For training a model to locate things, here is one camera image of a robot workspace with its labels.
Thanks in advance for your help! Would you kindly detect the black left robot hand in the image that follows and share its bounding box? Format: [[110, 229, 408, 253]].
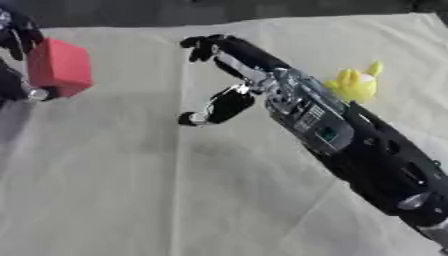
[[0, 9, 49, 105]]

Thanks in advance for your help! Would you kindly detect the red block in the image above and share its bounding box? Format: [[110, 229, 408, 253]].
[[26, 37, 95, 99]]

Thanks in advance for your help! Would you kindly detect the yellow soft toy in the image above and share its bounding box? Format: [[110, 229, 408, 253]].
[[322, 60, 385, 104]]

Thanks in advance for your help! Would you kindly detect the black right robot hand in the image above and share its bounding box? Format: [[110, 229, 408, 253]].
[[176, 33, 294, 127]]

